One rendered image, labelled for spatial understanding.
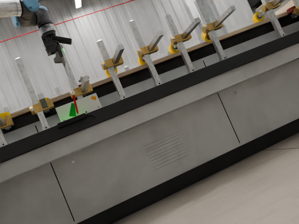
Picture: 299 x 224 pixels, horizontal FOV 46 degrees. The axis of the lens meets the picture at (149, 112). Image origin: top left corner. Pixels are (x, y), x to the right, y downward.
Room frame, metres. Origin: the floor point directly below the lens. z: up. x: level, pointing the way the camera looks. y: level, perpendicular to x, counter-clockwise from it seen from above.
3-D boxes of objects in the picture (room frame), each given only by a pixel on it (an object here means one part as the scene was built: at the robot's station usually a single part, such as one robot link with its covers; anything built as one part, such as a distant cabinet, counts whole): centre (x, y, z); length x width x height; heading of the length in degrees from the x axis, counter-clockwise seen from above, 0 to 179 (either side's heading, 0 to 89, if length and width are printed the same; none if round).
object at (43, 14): (2.07, 0.37, 1.33); 0.10 x 0.09 x 0.12; 128
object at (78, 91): (2.16, 0.34, 0.85); 0.14 x 0.06 x 0.05; 105
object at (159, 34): (2.25, -0.17, 0.95); 0.50 x 0.04 x 0.04; 15
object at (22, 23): (1.99, 0.45, 1.34); 0.12 x 0.12 x 0.09; 38
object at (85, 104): (2.12, 0.38, 0.75); 0.26 x 0.01 x 0.10; 105
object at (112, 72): (2.21, 0.12, 0.87); 0.04 x 0.04 x 0.48; 15
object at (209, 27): (2.42, -0.63, 0.95); 0.14 x 0.06 x 0.05; 105
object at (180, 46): (2.34, -0.37, 0.89); 0.04 x 0.04 x 0.48; 15
